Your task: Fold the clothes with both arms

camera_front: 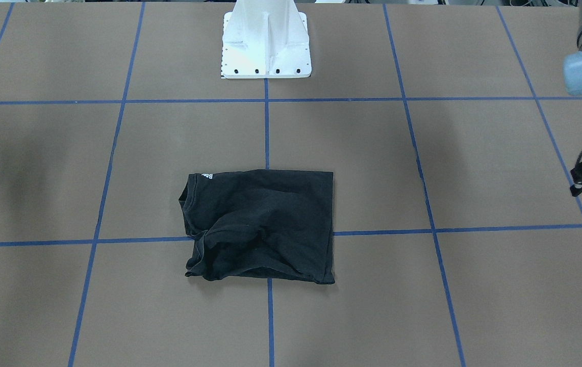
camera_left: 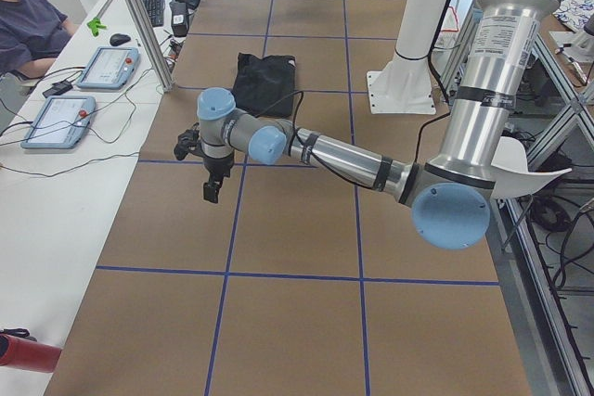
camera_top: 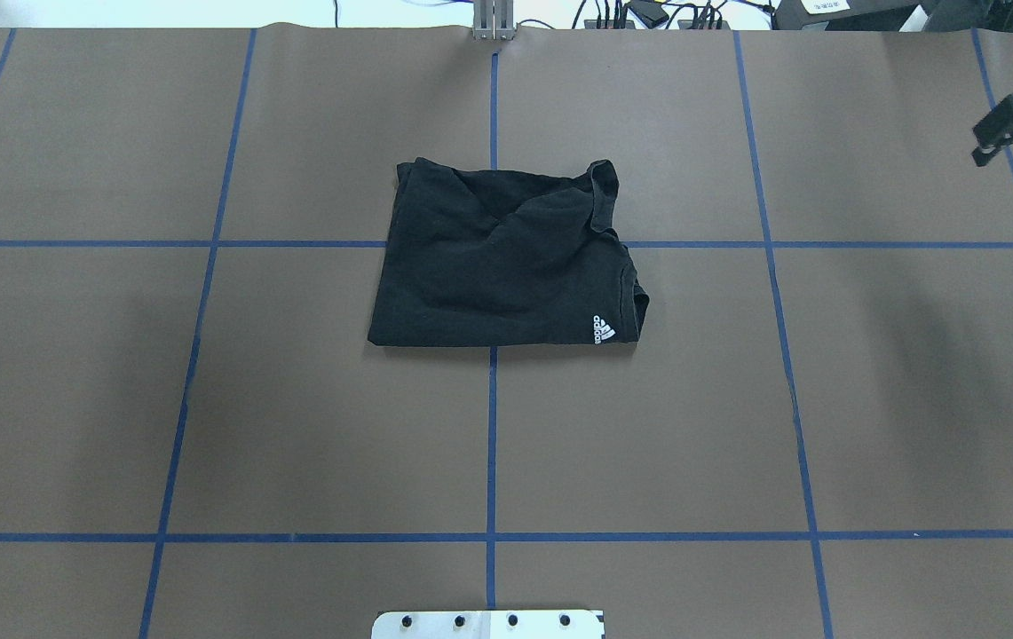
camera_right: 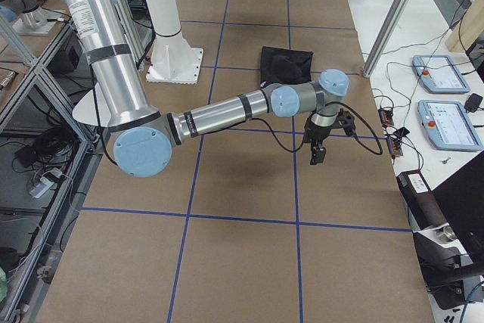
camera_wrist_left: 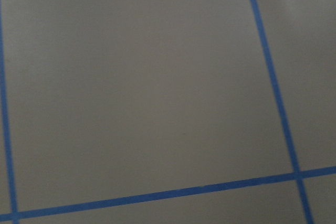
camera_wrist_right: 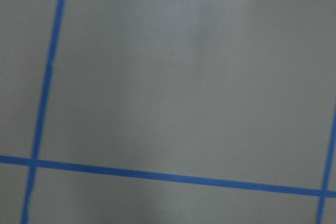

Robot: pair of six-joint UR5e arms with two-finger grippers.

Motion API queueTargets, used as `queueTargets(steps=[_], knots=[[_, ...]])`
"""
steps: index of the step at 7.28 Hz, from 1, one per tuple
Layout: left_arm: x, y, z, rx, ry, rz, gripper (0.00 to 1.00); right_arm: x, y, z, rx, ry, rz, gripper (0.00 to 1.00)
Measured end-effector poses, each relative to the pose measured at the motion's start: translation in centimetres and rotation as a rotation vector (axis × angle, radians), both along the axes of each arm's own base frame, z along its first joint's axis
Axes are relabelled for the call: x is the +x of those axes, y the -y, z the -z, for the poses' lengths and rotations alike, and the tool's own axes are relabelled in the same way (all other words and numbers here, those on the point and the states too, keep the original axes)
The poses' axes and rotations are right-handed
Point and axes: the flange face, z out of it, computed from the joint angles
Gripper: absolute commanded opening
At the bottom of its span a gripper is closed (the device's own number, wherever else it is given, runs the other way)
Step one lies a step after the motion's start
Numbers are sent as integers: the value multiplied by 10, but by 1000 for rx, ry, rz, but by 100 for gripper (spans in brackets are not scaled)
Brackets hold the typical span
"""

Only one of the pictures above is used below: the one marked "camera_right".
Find white chair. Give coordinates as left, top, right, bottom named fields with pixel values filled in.
left=73, top=84, right=111, bottom=127

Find lower teach pendant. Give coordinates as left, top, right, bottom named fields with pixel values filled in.
left=417, top=100, right=483, bottom=152

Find black monitor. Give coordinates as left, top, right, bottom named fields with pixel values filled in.
left=433, top=153, right=483, bottom=262

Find aluminium frame post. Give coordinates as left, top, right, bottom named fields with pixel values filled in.
left=362, top=0, right=409, bottom=78

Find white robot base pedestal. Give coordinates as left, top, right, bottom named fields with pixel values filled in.
left=146, top=0, right=203, bottom=85

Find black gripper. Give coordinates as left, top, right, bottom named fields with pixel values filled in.
left=303, top=118, right=332, bottom=166

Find black graphic t-shirt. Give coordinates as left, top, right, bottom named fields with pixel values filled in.
left=259, top=46, right=314, bottom=88

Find teach pendant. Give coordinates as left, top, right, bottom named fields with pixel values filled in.
left=412, top=54, right=470, bottom=95
left=417, top=100, right=483, bottom=152

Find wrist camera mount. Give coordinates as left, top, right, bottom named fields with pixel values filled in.
left=336, top=108, right=357, bottom=137

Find upper teach pendant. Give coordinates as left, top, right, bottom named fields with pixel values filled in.
left=412, top=54, right=470, bottom=95

